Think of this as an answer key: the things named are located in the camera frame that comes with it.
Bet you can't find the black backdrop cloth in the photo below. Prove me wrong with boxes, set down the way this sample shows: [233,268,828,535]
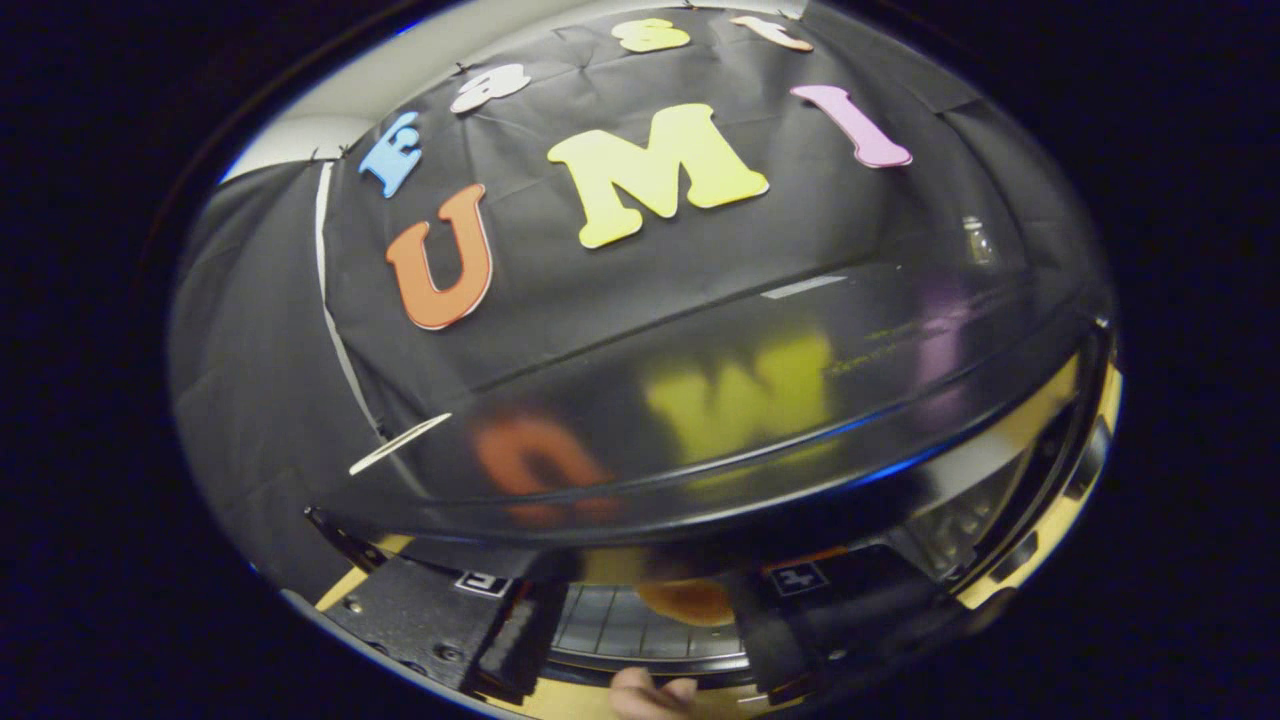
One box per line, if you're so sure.
[168,5,1111,601]

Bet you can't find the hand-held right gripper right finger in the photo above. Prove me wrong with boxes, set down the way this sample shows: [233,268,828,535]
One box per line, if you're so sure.
[733,545,963,703]

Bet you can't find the black electric oven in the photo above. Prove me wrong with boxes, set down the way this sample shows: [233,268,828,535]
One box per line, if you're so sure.
[303,255,1119,691]

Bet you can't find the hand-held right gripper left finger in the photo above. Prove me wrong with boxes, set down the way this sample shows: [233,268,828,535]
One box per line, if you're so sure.
[320,558,571,703]

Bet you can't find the golden croissant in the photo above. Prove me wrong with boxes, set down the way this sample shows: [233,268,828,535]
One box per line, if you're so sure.
[635,578,736,628]

